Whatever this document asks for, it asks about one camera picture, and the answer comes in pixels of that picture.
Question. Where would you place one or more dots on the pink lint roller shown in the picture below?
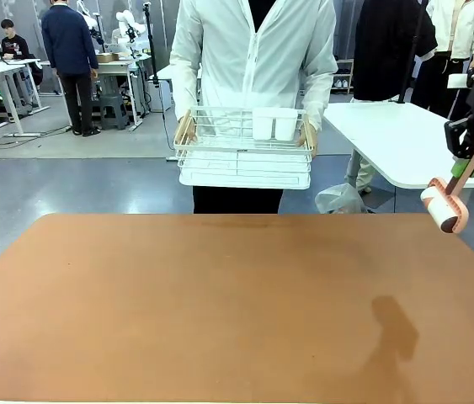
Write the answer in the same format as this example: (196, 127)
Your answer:
(443, 208)

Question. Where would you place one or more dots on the white cutlery holder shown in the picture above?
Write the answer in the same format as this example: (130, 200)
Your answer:
(274, 124)

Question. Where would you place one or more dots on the white dish drying rack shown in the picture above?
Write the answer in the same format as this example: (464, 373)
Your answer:
(245, 182)

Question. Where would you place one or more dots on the person's left forearm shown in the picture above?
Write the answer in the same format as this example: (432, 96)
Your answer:
(321, 101)

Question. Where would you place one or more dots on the person's right forearm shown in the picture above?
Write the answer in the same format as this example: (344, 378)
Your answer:
(184, 92)

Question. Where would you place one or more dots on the person's left hand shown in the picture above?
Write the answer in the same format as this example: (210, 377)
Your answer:
(311, 141)

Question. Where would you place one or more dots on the person's right hand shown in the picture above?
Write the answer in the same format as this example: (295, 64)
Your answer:
(187, 134)

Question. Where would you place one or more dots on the white table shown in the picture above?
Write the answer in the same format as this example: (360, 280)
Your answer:
(401, 139)

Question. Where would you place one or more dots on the person in white top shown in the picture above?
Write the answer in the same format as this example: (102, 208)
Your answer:
(447, 38)

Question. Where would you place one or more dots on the black stand pole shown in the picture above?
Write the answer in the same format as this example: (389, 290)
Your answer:
(411, 50)

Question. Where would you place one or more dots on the white table leg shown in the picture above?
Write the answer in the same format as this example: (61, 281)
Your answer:
(359, 170)

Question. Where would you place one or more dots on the black hanging garment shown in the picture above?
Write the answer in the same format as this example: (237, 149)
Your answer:
(388, 46)

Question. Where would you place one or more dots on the clear plastic bag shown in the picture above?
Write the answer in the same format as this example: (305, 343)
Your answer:
(339, 200)

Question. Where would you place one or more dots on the white shoe rack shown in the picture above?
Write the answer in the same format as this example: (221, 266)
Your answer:
(343, 78)

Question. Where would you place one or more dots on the person in white jacket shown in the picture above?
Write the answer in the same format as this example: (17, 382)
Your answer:
(253, 63)

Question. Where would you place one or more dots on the black tripod pole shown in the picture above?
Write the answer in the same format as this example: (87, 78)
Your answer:
(150, 42)

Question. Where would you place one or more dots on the white desk with box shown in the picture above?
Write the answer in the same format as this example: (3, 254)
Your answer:
(123, 65)

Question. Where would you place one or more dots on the grey plastic stool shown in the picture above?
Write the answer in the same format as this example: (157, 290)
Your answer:
(113, 111)

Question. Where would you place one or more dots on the brown cardboard box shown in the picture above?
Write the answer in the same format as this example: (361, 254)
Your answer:
(107, 57)

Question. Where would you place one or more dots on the standing person in navy jacket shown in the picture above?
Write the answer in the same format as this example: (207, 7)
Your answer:
(70, 50)

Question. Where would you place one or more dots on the seated person in black shirt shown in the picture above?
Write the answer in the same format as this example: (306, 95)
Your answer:
(15, 48)

